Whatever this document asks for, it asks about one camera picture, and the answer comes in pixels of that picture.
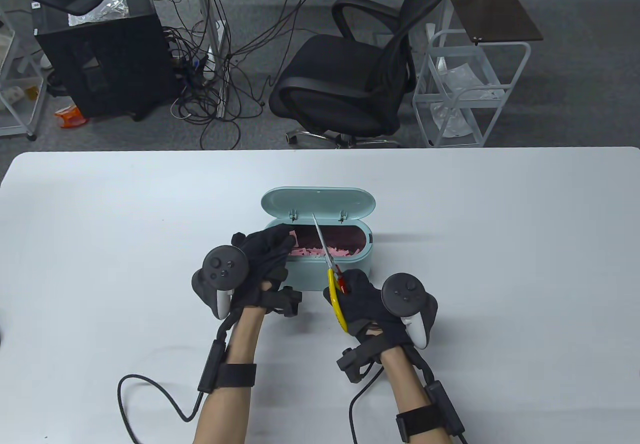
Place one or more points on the person's right hand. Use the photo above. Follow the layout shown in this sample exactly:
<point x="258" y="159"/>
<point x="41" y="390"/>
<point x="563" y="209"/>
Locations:
<point x="360" y="304"/>

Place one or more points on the person's left hand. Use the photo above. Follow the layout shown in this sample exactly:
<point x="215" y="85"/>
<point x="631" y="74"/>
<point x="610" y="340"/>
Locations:
<point x="265" y="264"/>

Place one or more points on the mint green lidded box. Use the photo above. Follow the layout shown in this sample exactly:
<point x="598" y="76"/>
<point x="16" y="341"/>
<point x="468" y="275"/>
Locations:
<point x="350" y="274"/>

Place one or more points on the pink waste paper sheet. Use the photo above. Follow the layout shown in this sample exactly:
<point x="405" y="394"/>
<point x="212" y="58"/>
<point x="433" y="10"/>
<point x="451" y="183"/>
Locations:
<point x="293" y="239"/>

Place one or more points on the pile of pink paper pieces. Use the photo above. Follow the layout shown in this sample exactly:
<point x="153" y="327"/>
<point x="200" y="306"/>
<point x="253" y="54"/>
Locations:
<point x="340" y="252"/>

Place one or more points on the person's left forearm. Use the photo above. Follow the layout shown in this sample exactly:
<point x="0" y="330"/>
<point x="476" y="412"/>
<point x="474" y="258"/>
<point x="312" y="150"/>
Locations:
<point x="240" y="349"/>

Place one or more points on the person's right forearm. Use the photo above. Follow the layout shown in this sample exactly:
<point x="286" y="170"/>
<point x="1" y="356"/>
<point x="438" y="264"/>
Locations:
<point x="410" y="389"/>

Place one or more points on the grey and white controller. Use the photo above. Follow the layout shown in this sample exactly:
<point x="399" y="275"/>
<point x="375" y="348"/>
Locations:
<point x="402" y="294"/>
<point x="225" y="264"/>

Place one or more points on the black sensor module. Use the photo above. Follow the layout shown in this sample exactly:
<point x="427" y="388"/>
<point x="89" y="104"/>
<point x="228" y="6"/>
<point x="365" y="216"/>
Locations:
<point x="212" y="366"/>
<point x="445" y="409"/>

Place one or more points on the black office chair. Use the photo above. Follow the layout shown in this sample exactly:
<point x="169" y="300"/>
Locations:
<point x="340" y="74"/>

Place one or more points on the clear plastic bag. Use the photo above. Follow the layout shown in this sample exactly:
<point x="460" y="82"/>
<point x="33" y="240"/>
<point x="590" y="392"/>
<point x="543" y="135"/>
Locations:
<point x="470" y="79"/>
<point x="452" y="119"/>

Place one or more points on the orange packet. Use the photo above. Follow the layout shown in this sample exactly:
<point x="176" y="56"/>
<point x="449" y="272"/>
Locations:
<point x="70" y="118"/>

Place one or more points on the black computer tower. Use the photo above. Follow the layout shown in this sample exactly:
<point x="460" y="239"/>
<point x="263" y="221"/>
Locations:
<point x="115" y="64"/>

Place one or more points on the white shelf cart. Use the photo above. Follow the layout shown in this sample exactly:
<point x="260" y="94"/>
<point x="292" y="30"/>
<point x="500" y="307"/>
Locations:
<point x="15" y="114"/>

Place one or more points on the crumpled silver foil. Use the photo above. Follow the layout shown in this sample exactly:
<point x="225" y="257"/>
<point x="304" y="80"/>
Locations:
<point x="105" y="9"/>

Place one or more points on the dark brown board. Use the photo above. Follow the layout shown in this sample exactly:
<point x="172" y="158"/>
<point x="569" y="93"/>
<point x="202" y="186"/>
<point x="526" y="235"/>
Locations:
<point x="495" y="11"/>

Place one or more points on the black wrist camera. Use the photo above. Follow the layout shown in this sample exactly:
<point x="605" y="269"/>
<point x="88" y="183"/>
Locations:
<point x="350" y="364"/>
<point x="290" y="301"/>

